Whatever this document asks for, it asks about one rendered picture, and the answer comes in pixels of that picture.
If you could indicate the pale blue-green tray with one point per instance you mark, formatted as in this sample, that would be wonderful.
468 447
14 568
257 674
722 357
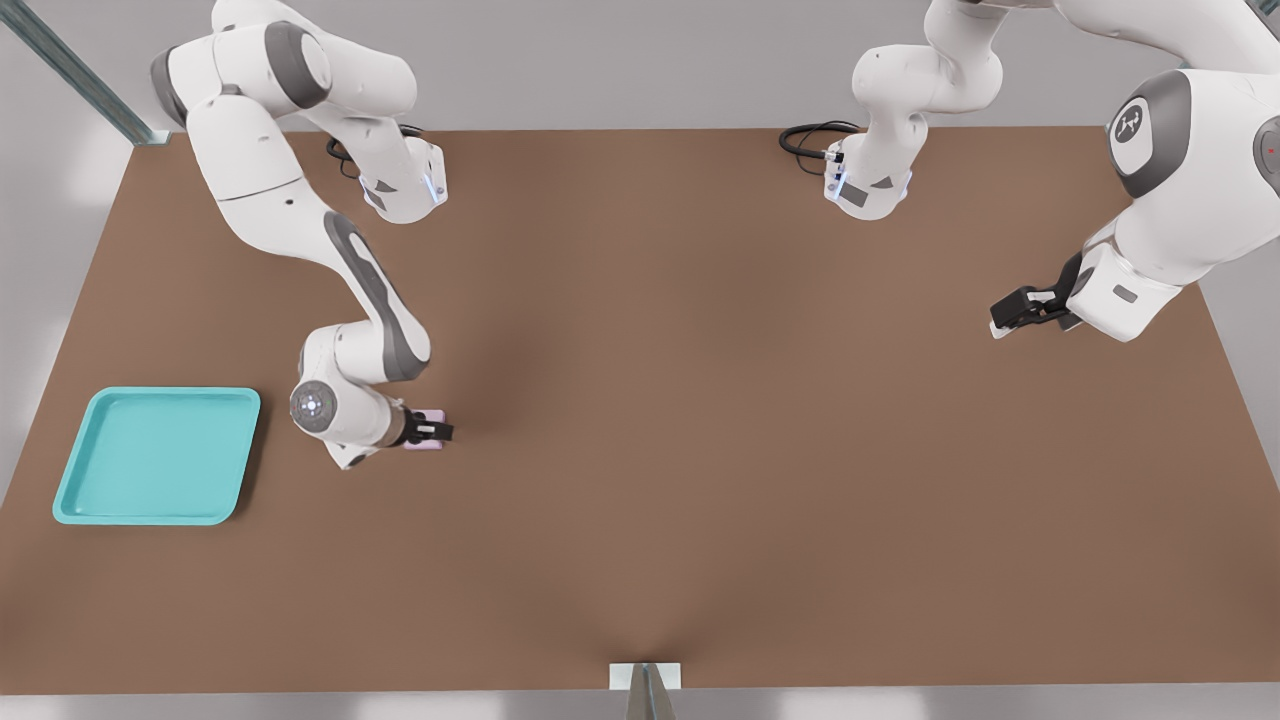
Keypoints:
158 455

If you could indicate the silver frame post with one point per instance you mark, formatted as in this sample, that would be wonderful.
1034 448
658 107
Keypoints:
647 692
80 72

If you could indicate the pale lilac phone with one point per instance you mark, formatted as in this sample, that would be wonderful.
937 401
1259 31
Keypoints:
432 414

